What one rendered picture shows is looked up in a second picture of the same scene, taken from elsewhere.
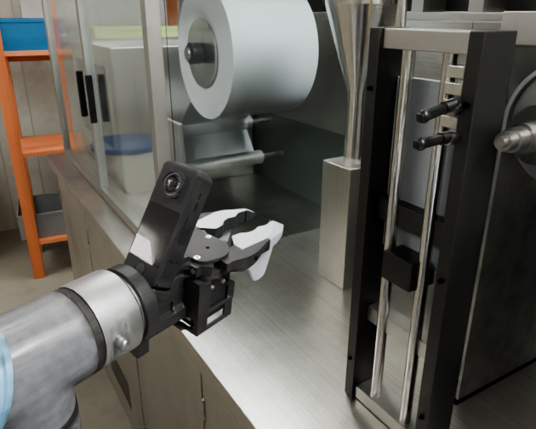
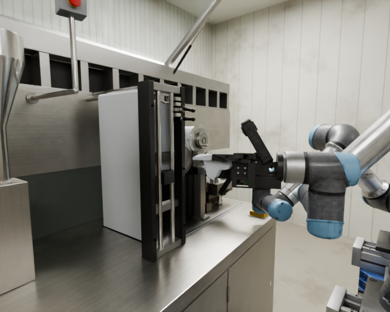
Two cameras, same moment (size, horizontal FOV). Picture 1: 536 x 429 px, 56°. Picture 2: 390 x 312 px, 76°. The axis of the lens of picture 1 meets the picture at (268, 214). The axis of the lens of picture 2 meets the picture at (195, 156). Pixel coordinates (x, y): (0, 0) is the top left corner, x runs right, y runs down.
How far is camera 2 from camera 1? 100 cm
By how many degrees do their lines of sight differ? 108
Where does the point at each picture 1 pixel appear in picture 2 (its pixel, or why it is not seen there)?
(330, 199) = (4, 217)
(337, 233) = (20, 239)
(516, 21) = not seen: hidden behind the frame
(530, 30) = not seen: hidden behind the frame
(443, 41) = (173, 88)
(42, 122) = not seen: outside the picture
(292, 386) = (156, 278)
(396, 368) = (129, 251)
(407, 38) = (162, 86)
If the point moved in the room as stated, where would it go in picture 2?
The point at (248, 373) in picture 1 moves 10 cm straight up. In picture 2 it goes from (150, 298) to (148, 259)
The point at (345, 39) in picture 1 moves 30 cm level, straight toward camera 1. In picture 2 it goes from (7, 83) to (137, 88)
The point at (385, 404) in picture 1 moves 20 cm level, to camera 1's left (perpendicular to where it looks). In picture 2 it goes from (165, 244) to (187, 278)
